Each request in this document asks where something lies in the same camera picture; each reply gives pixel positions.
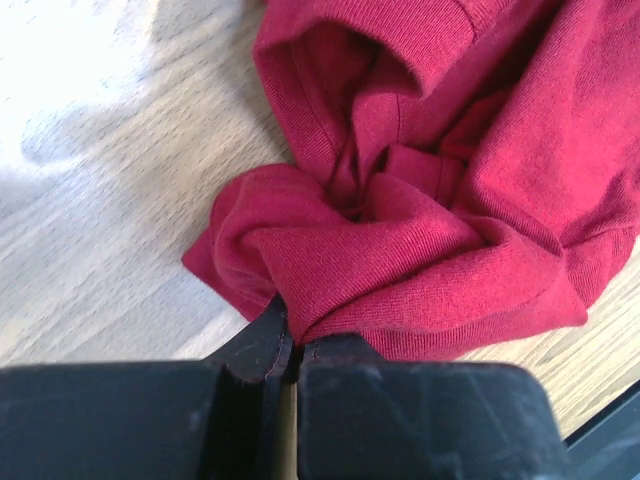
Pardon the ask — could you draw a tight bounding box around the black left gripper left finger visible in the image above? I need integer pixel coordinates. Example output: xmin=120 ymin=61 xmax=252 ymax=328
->
xmin=1 ymin=298 xmax=293 ymax=479

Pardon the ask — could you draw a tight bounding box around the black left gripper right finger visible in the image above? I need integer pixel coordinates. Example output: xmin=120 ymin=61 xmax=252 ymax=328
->
xmin=297 ymin=335 xmax=571 ymax=479

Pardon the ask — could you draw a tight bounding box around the dark red t shirt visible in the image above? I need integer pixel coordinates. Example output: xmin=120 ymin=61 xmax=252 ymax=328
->
xmin=183 ymin=1 xmax=639 ymax=361

